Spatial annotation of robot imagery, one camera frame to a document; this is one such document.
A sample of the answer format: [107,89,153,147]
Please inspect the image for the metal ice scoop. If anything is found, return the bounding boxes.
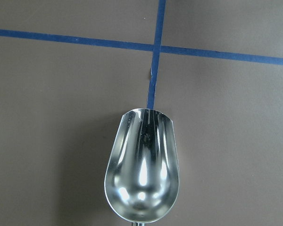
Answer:
[104,108,180,226]

